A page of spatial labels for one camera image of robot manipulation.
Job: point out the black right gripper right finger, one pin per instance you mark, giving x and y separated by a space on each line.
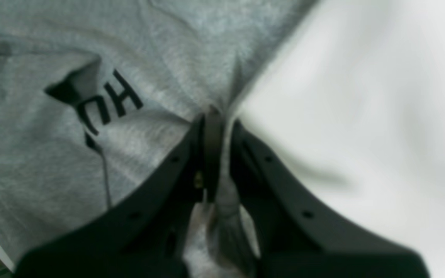
298 235

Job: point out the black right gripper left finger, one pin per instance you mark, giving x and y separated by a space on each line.
144 235

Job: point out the grey T-shirt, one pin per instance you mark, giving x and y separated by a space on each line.
94 94

